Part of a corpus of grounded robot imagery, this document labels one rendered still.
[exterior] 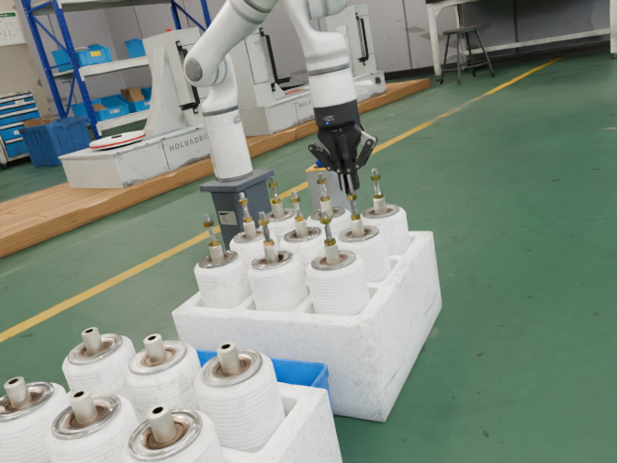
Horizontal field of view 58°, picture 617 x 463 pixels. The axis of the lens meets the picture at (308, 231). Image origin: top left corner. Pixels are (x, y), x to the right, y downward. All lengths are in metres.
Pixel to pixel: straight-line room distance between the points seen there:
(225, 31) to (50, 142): 4.19
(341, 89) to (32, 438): 0.65
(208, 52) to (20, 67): 6.07
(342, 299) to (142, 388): 0.34
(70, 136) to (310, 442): 4.92
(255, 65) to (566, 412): 3.13
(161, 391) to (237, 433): 0.11
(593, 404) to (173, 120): 2.83
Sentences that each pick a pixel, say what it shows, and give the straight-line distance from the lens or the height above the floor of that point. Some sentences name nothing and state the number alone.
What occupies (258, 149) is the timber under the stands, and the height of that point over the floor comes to 0.04.
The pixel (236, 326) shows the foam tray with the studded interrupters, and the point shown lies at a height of 0.16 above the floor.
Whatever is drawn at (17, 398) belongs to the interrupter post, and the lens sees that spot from 0.77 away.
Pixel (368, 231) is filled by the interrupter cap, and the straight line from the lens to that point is 1.01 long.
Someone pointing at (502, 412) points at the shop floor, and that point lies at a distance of 0.95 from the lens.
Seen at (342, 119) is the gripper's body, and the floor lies 0.46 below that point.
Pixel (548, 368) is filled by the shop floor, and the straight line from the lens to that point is 1.05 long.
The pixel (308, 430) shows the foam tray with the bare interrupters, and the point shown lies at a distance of 0.70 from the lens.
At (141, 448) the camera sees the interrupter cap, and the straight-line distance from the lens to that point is 0.60.
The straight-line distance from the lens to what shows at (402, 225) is 1.10.
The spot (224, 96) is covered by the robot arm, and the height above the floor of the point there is 0.51.
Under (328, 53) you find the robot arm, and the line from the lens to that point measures 0.92.
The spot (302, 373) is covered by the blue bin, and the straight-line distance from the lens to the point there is 0.92.
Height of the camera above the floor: 0.59
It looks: 18 degrees down
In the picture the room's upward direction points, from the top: 12 degrees counter-clockwise
